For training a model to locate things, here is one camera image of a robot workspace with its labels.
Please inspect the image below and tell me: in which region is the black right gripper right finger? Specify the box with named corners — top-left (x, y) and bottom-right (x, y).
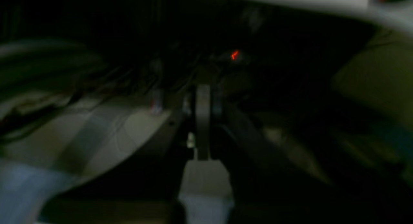
top-left (210, 85), bottom-right (412, 224)

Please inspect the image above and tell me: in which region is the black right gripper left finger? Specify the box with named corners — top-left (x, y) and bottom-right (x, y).
top-left (40, 85), bottom-right (212, 224)

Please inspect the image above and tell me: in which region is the black power strip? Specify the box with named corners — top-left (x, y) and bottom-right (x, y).
top-left (187, 46), bottom-right (256, 70)

